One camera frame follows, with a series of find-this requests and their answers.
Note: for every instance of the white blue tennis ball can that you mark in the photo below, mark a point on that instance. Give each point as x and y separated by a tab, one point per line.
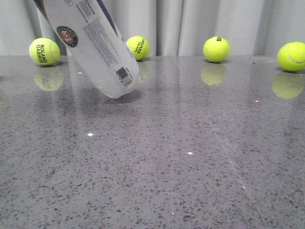
90	34

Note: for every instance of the Head Team tennis ball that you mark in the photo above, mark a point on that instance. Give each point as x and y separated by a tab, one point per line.
139	46

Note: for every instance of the Wilson tennis ball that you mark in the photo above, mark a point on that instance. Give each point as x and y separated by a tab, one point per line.
216	49

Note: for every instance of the Roland Garros tennis ball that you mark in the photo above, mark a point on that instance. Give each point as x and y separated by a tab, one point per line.
44	51

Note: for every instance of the plain yellow tennis ball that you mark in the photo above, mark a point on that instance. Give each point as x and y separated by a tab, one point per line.
291	57

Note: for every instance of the grey pleated curtain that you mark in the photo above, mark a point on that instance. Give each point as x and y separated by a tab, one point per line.
173	27

